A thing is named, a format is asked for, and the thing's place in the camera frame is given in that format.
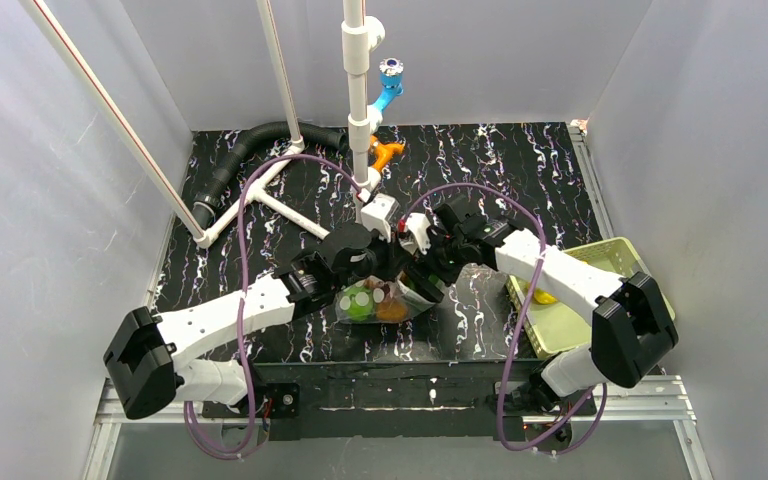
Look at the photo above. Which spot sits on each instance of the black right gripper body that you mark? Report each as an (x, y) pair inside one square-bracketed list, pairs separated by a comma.
[(428, 273)]

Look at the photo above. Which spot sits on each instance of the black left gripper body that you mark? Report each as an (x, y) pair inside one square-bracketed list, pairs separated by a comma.
[(379, 266)]

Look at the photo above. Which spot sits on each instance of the clear polka dot zip bag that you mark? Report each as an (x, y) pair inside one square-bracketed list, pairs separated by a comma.
[(397, 289)]

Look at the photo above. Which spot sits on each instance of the yellow fake banana bunch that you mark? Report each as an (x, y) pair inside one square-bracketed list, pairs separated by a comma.
[(539, 296)]

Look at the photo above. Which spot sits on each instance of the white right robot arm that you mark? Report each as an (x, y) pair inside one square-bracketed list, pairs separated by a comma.
[(630, 323)]

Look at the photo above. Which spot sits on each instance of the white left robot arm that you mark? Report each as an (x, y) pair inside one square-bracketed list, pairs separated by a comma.
[(156, 359)]

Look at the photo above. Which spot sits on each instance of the fake green apple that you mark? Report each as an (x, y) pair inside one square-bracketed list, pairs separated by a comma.
[(359, 303)]

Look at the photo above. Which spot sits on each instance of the fake orange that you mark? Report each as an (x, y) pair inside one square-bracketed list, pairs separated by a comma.
[(392, 310)]

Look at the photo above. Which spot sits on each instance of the orange pipe fitting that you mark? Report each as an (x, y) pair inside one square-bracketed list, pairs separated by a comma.
[(383, 153)]

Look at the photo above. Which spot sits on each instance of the pale green perforated basket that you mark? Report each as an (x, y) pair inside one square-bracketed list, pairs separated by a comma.
[(575, 277)]

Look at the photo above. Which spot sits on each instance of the blue faucet fixture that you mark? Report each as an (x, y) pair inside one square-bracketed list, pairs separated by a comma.
[(390, 74)]

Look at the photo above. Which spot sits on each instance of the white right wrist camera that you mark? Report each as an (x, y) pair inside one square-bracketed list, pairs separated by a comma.
[(413, 233)]

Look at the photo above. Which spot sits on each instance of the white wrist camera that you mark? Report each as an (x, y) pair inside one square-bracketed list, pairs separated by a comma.
[(413, 233), (377, 215)]

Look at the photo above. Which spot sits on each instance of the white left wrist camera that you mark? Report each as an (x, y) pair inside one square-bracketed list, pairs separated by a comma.
[(377, 215)]

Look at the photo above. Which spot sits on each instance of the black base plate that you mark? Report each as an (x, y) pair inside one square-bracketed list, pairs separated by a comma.
[(379, 399)]

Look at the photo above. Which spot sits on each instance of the white pvc pipe frame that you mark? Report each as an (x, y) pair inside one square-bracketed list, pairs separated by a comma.
[(204, 222)]

